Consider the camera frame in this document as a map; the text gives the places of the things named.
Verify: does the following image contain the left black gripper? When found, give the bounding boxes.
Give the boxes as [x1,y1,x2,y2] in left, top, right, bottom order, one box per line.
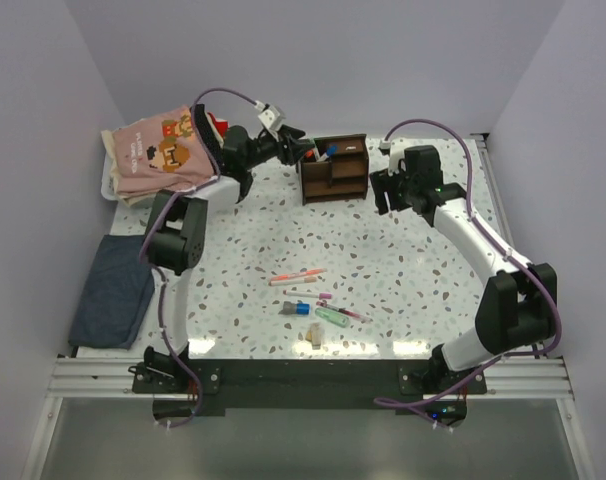
[243,125,315,172]

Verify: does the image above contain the brown wooden desk organizer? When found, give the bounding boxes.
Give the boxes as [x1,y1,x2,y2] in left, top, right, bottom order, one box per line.
[297,134,369,205]

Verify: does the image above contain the pink capped pen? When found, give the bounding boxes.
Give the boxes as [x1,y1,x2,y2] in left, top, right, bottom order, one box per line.
[283,289,333,300]

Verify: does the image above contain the red clear pen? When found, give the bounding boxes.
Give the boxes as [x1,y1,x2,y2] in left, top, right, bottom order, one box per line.
[316,300,373,323]

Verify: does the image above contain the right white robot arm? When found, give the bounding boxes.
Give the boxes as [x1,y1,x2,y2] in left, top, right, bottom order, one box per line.
[370,140,561,393]

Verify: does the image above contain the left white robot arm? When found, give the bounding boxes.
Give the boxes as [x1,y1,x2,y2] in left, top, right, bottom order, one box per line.
[136,125,315,392]

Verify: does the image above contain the black red folded garment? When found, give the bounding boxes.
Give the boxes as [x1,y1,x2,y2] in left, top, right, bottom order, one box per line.
[190,103,230,175]

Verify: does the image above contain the pink pixel-print shirt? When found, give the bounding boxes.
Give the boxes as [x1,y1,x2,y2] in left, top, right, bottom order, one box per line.
[101,105,215,205]

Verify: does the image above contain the green transparent case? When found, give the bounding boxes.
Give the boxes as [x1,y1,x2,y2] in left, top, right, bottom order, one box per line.
[314,306,349,328]

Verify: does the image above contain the blue grey sharpener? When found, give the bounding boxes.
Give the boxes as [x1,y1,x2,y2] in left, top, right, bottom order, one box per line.
[279,301,311,316]

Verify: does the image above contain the beige eraser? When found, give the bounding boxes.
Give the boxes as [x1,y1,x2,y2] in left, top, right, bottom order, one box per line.
[305,323,323,350]

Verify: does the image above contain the blue folded cloth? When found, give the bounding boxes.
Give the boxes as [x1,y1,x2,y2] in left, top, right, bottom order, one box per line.
[68,235,155,350]

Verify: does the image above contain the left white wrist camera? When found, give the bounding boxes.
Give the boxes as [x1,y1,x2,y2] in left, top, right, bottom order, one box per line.
[254,101,286,139]

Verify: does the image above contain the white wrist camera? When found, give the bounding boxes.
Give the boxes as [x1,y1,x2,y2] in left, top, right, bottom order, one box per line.
[254,101,286,139]
[378,138,410,176]

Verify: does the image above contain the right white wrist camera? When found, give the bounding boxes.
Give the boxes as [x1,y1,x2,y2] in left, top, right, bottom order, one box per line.
[378,138,410,176]

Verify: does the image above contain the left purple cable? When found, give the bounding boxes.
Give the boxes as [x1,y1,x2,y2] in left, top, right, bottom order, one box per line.
[137,88,264,429]

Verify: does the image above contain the purple cable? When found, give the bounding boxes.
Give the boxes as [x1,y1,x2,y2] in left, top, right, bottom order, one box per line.
[137,88,264,429]
[373,118,564,426]

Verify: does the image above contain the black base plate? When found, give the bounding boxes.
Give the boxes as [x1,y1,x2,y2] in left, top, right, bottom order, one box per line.
[128,351,487,420]

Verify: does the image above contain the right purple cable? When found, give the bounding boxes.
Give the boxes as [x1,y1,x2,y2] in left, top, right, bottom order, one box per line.
[373,118,564,426]

